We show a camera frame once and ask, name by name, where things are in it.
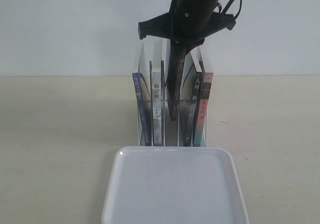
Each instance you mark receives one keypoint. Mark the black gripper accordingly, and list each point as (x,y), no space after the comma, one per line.
(191,21)

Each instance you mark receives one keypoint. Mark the dark brown spine book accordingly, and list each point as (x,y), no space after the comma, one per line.
(176,53)

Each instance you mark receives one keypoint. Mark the blue moon cover book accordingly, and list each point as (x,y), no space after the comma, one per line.
(142,93)

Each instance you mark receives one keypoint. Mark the grey white spine book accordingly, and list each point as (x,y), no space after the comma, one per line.
(156,93)

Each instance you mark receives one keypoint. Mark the black green spine book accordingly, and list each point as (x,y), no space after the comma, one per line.
(191,81)

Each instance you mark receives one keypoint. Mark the pink red spine book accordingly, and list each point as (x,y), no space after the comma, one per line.
(205,89)

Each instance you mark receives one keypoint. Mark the clear acrylic book rack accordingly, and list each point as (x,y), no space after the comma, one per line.
(171,130)

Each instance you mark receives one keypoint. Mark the white plastic tray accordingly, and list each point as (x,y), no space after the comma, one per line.
(173,185)

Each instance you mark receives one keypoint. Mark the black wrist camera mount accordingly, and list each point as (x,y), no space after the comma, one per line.
(160,26)

